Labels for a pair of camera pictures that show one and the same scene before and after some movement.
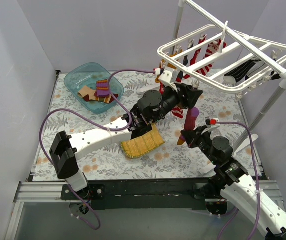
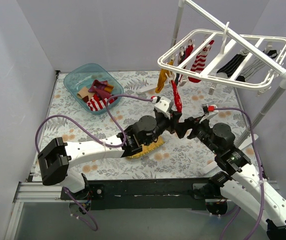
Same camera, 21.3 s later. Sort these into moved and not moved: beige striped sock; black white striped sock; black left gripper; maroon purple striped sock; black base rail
Moved: black white striped sock; black left gripper; maroon purple striped sock
Not moved: black base rail; beige striped sock
